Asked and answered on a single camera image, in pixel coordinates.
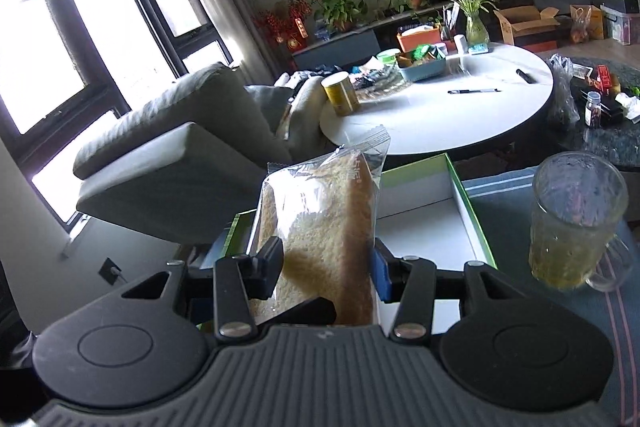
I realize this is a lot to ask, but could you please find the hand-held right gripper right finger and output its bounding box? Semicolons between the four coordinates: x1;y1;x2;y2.
371;238;521;340

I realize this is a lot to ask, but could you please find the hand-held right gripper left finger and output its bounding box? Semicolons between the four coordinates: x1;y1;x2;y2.
120;236;286;340

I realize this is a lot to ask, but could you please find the green cardboard box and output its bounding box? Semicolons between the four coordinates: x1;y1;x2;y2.
197;153;498;325

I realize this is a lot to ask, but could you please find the clear bread slice packet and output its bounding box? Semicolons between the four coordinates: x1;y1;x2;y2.
247;125;391;328

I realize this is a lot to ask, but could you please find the blue striped tablecloth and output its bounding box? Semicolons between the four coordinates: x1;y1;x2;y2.
460;167;640;427

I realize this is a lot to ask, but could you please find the grey sofa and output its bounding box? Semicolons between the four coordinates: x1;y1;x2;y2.
72;62;296;245

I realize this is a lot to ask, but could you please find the pile of clothes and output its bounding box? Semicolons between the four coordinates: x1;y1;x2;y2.
247;72;328;148

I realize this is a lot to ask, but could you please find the white round table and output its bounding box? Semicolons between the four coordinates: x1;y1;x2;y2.
319;41;555;156

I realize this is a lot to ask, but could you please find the gold can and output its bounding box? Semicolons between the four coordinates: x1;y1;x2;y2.
321;73;361;116

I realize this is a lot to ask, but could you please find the clear glass mug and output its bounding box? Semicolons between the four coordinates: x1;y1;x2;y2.
529;152;633;293

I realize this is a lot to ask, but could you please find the light blue basket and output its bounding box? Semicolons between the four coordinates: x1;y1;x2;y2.
397;52;447;82

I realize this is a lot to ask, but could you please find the grey television cabinet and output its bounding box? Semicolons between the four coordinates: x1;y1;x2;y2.
292;0;601;68

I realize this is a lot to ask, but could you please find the orange storage box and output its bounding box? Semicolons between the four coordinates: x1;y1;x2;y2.
397;27;444;54

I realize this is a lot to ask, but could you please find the red festive decoration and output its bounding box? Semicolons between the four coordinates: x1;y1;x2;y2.
255;0;313;52

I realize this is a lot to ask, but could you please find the dark marble table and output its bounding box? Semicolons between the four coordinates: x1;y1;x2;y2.
547;57;640;168

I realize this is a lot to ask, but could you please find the clear plastic bag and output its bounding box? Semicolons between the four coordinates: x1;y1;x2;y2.
549;54;581;125

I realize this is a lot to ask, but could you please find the glass vase with plant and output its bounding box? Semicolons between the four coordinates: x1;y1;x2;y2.
442;0;496;48

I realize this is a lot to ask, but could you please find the open cardboard box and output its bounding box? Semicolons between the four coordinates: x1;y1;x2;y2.
494;5;561;45

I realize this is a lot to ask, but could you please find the dark framed window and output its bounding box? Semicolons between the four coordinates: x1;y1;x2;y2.
0;0;236;228

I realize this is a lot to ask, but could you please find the plastic bag with oranges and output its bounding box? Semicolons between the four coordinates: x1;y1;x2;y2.
570;5;606;44

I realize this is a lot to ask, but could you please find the black wall socket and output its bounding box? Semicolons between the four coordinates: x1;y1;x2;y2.
98;258;126;285

